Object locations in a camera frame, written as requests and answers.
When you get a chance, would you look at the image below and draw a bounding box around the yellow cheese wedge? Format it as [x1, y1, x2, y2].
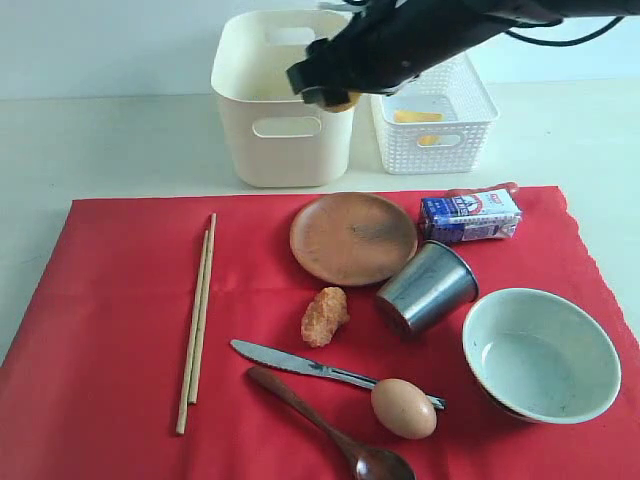
[394, 109, 444, 146]

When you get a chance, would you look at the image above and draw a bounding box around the steel table knife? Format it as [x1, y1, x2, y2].
[229, 339, 447, 411]

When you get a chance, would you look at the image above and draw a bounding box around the yellow lemon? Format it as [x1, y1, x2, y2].
[323, 92, 361, 113]

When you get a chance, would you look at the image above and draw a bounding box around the short wooden chopstick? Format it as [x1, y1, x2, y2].
[188, 230, 209, 404]

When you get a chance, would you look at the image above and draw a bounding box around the dark wooden spoon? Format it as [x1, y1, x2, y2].
[246, 366, 416, 479]

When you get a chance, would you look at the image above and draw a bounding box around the brown wooden plate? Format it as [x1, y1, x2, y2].
[289, 192, 418, 286]

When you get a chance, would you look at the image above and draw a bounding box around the pale green ceramic bowl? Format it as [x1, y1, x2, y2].
[462, 288, 621, 425]

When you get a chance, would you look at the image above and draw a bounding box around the blue white milk carton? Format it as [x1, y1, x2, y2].
[419, 189, 522, 244]

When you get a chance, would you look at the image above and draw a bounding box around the red sausage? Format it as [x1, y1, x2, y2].
[444, 182, 519, 197]

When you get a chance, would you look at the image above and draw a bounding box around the brown egg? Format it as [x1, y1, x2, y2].
[371, 378, 437, 440]

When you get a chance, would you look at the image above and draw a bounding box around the long wooden chopstick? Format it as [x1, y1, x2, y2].
[175, 213, 217, 435]

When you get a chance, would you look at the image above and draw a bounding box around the cream plastic bin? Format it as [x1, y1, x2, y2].
[211, 10, 354, 188]

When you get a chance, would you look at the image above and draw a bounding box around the white lattice plastic basket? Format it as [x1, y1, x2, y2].
[370, 54, 498, 175]

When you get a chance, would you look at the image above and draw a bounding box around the stainless steel cup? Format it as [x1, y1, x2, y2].
[376, 240, 479, 337]

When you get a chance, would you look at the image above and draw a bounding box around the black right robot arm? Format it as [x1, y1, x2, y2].
[286, 1, 639, 110]

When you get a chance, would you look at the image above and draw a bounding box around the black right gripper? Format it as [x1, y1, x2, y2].
[286, 1, 505, 108]

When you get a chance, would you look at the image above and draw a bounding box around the fried chicken nugget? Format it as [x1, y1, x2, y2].
[301, 287, 350, 348]

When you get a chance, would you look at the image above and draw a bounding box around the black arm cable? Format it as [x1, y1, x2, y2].
[504, 14, 626, 46]

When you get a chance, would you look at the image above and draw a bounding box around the red cloth mat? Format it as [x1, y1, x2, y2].
[1, 187, 639, 479]

